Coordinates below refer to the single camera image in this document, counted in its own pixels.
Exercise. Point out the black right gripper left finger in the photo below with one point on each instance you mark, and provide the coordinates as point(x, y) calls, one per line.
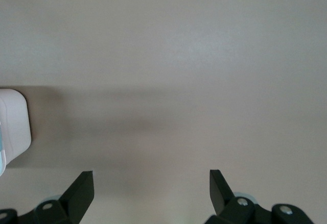
point(74, 201)

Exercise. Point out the white box lid grey clips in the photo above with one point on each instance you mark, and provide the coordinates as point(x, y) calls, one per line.
point(2, 157)

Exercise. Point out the pink plastic box base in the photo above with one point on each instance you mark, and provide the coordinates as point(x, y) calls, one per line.
point(15, 122)

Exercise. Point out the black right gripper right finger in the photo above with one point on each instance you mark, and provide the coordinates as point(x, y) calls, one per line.
point(221, 198)

